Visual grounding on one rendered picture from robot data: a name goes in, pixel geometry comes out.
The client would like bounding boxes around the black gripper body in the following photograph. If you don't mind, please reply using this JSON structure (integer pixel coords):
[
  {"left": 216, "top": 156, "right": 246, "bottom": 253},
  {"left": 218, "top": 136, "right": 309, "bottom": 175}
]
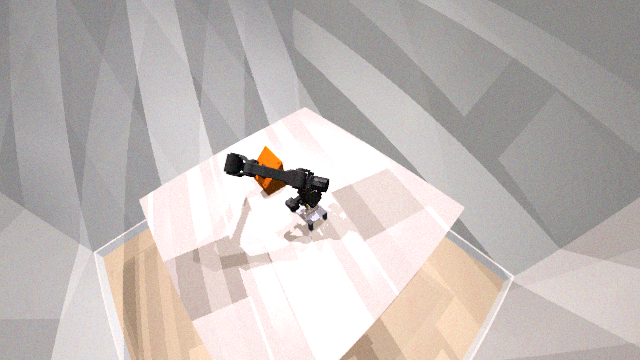
[{"left": 284, "top": 190, "right": 308, "bottom": 213}]

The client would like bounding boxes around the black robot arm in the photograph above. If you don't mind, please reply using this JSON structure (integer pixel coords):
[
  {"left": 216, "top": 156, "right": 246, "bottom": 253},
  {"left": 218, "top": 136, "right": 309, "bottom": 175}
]
[{"left": 223, "top": 152, "right": 329, "bottom": 208}]

